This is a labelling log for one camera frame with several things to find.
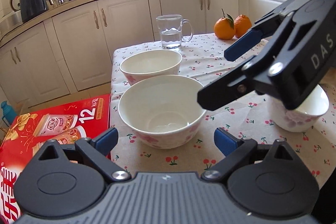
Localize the orange with leaf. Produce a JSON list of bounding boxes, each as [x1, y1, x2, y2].
[[214, 9, 236, 40]]

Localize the red drink carton box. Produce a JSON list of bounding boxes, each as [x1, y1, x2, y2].
[[1, 94, 110, 223]]

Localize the cherry print tablecloth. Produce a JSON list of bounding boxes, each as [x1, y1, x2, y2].
[[110, 42, 335, 185]]

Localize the glass mug with water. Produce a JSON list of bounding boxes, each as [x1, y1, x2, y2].
[[156, 14, 194, 50]]

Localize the white floral bowl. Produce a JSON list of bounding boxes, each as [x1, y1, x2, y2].
[[120, 50, 183, 86], [266, 85, 329, 132], [118, 75, 206, 149]]

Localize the white kitchen cabinets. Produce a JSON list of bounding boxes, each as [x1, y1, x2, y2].
[[1, 0, 286, 107]]

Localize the orange without leaf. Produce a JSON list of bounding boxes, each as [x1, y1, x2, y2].
[[234, 14, 252, 38]]

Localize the black air fryer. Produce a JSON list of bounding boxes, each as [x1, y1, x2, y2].
[[10, 0, 54, 23]]

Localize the blue thermos jug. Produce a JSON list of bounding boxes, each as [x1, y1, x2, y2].
[[1, 101, 18, 127]]

